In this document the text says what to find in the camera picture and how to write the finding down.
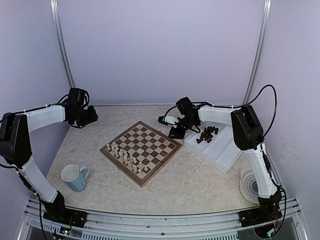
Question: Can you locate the aluminium front rail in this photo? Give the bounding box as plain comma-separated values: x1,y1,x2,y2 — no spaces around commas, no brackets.
17,197,306,240

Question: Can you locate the aluminium corner post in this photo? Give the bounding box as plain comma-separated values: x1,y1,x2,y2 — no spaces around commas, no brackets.
50,0,76,88
242,0,272,105

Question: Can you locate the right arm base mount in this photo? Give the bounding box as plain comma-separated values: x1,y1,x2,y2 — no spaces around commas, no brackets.
238,205,283,227

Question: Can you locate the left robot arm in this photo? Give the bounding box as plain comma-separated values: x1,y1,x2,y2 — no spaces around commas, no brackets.
0,88,98,204

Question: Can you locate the light blue mug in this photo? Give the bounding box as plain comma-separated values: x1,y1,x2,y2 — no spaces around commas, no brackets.
60,164,90,193

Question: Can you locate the white chess pieces row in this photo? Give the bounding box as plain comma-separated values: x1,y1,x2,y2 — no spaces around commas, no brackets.
100,139,153,179

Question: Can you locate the white plastic tray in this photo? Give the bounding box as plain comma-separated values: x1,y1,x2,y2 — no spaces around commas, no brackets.
184,121,242,174

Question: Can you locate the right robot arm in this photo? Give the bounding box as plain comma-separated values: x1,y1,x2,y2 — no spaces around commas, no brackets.
158,97,282,222

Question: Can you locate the right aluminium corner post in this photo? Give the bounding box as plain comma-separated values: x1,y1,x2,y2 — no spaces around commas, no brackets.
242,0,272,105

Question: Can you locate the left aluminium corner post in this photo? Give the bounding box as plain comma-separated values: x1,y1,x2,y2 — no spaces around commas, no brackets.
50,0,76,88

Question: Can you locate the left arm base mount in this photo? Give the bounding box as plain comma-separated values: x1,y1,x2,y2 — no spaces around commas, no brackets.
43,208,88,228

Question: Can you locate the wooden chess board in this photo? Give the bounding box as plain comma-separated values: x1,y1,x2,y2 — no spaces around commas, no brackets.
100,121,183,188

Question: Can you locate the pile of dark chess pieces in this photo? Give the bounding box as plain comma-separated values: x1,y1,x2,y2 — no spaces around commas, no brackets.
196,126,219,144

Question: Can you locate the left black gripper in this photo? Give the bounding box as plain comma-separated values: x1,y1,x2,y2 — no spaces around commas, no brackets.
72,105,99,127

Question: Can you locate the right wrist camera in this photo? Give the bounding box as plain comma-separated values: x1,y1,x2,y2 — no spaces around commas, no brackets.
158,115,179,126

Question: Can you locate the grey spiral coaster plate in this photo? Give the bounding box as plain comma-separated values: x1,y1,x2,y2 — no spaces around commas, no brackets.
239,168,259,205

